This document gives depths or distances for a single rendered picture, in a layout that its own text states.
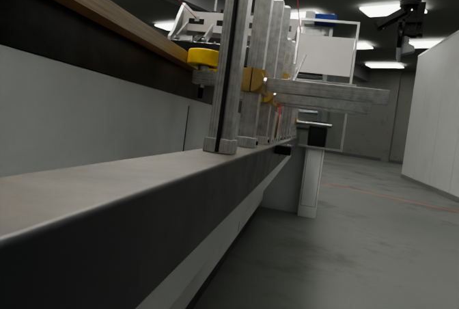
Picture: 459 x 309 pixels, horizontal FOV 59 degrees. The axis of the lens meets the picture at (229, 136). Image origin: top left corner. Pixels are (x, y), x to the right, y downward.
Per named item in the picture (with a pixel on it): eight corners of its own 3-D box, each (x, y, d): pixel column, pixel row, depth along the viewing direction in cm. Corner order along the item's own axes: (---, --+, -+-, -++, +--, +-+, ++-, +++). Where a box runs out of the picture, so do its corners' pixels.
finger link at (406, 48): (412, 61, 141) (416, 35, 141) (394, 61, 144) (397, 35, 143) (412, 63, 144) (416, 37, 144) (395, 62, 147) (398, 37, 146)
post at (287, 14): (273, 148, 139) (291, 8, 138) (272, 148, 136) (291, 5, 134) (263, 146, 140) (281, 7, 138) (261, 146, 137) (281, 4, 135)
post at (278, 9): (262, 171, 115) (285, 1, 113) (261, 171, 112) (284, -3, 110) (251, 169, 116) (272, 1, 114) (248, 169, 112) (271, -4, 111)
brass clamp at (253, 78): (270, 98, 97) (273, 76, 97) (263, 92, 84) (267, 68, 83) (244, 95, 98) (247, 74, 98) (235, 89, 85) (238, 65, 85)
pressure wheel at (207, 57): (204, 100, 101) (210, 53, 100) (223, 100, 94) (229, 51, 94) (176, 95, 96) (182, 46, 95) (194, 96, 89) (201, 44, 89)
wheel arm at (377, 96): (384, 109, 89) (387, 89, 88) (387, 108, 85) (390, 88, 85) (195, 87, 97) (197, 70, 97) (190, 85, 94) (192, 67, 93)
